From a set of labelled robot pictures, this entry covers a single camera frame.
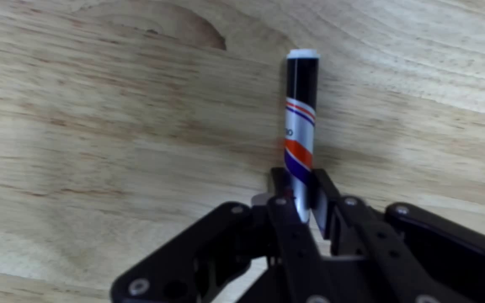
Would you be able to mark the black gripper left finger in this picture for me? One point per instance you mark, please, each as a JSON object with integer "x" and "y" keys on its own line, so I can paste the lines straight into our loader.
{"x": 286, "y": 254}

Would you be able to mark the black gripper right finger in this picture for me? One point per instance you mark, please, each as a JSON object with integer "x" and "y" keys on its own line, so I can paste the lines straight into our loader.
{"x": 399, "y": 254}

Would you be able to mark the white marker with black cap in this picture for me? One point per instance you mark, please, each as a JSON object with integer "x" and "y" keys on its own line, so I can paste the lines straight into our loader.
{"x": 300, "y": 124}

